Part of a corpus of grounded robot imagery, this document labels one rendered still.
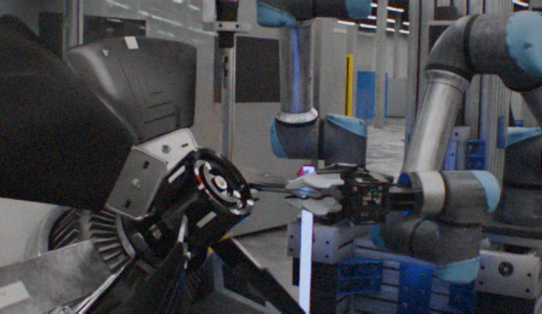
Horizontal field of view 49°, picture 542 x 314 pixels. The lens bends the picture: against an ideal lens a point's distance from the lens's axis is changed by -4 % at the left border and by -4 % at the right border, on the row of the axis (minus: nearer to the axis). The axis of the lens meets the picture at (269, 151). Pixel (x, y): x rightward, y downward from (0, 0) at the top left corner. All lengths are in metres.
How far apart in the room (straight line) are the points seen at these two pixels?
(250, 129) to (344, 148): 3.61
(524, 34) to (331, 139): 0.71
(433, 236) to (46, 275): 0.65
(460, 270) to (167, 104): 0.56
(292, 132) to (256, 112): 3.63
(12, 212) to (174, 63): 0.35
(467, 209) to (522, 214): 0.48
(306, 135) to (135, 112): 0.80
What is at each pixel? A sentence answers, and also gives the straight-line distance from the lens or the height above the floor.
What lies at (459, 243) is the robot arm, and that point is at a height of 1.10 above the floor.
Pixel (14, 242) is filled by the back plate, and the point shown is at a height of 1.12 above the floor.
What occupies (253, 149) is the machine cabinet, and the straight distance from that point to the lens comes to 5.30.
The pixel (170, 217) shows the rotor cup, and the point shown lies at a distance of 0.82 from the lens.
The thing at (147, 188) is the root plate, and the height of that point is 1.21.
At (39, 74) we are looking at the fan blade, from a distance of 0.76.
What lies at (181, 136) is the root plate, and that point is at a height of 1.27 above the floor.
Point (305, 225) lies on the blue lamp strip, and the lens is 1.28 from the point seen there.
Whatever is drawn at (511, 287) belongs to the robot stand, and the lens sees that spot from 1.45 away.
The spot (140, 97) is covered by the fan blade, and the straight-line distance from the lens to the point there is 0.97.
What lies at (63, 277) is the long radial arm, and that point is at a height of 1.11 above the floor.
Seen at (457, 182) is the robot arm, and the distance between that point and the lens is 1.06.
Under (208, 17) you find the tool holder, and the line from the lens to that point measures 0.92.
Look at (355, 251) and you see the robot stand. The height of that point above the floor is 0.91.
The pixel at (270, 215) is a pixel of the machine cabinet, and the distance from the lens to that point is 5.55.
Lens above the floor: 1.36
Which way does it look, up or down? 6 degrees down
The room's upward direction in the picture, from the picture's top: 1 degrees clockwise
